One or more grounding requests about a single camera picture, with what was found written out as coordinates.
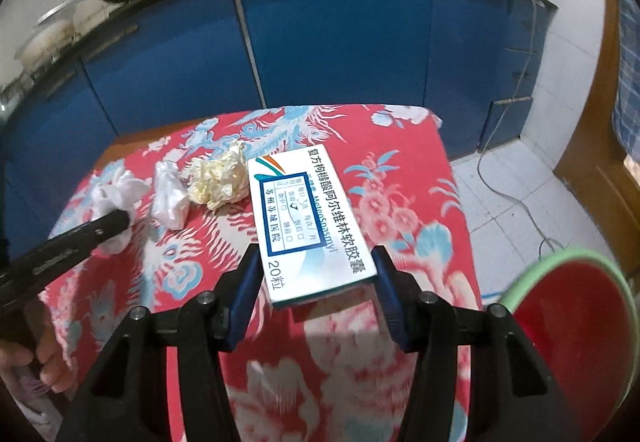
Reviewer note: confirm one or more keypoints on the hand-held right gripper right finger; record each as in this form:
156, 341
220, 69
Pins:
391, 304

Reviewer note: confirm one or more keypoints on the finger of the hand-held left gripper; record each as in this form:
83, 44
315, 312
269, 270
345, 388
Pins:
80, 242

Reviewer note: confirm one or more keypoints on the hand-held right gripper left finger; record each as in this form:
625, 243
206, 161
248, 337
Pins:
245, 307

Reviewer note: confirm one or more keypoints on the white tissue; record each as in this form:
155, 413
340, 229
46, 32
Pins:
117, 192

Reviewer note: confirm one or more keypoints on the white medicine box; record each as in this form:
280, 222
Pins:
305, 222

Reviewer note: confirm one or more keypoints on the red bucket with green rim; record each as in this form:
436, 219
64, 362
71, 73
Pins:
565, 337

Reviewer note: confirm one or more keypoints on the person's left hand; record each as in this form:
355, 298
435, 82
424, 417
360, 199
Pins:
50, 362

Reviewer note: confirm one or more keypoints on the crumpled white plastic wrap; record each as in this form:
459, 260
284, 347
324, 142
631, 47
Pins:
170, 197

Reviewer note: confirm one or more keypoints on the red floral tablecloth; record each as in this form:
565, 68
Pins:
400, 202

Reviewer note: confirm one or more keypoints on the crumpled yellowish paper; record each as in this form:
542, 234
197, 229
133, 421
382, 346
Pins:
220, 177

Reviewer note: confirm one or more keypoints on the steel pot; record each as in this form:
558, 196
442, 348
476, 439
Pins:
55, 33

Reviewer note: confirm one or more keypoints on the wooden door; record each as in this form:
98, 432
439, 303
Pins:
585, 147

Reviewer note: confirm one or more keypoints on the blue kitchen base cabinet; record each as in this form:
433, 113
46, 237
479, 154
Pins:
325, 47

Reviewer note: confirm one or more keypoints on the blue plaid cloth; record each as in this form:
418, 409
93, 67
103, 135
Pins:
631, 72

